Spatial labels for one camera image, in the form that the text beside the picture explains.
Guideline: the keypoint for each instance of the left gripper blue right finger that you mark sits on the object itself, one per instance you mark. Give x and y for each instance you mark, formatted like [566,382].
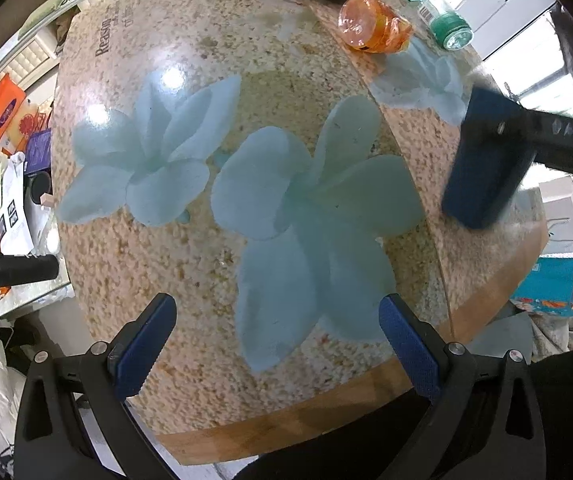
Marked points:
[484,421]

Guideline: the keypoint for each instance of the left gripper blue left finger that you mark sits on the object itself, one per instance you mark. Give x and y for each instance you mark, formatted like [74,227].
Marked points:
[51,441]

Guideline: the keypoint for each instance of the dark blue plastic cup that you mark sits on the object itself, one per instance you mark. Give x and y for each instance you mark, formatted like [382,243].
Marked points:
[492,157]

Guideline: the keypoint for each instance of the orange plastic cup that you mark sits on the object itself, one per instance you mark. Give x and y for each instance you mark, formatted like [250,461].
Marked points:
[374,27]

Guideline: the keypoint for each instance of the black tube on side table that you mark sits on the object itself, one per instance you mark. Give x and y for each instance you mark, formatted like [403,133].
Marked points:
[22,270]

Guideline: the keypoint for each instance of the white tufted tv cabinet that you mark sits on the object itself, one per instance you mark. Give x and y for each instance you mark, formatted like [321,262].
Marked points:
[26,57]

